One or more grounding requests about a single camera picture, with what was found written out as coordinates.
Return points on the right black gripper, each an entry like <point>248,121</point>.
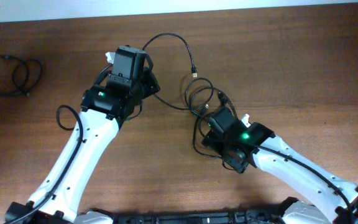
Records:
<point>213,140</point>

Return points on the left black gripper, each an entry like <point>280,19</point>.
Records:
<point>151,86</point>

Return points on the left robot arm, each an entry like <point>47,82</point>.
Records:
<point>122,86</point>

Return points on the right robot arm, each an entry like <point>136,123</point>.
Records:
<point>239,144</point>

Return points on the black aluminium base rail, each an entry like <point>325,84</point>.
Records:
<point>267,214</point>

